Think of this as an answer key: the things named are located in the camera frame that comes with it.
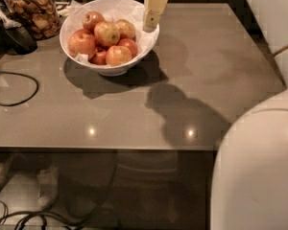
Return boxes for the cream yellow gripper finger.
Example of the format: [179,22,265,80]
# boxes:
[143,0,168,33]

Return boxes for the yellow-red apple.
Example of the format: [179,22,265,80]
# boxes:
[94,21,120,48]
[106,46,132,66]
[115,19,136,39]

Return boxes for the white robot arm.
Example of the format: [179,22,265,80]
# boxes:
[150,0,288,230]

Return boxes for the white ceramic bowl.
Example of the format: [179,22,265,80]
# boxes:
[59,0,160,78]

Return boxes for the red apple right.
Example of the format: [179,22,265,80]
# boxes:
[118,38,138,58]

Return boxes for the red apple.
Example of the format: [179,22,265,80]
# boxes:
[118,38,138,58]
[68,29,96,59]
[82,11,105,32]

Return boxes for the red apple top back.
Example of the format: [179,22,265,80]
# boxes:
[82,11,105,32]

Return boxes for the yellow-red apple front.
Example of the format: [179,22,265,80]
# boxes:
[106,46,132,66]

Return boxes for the dark red apple low front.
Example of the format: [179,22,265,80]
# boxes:
[90,47,107,65]

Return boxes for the red apple far left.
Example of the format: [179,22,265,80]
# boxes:
[68,29,96,59]

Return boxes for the glass jar of dried chips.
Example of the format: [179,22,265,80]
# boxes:
[4,0,60,40]

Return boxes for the black scoop with white handle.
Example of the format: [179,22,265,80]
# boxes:
[0,9,37,55]

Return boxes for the black cable on table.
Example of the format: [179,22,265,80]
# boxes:
[0,70,40,107]

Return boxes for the black cables on floor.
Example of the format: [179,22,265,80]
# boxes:
[0,198,87,230]

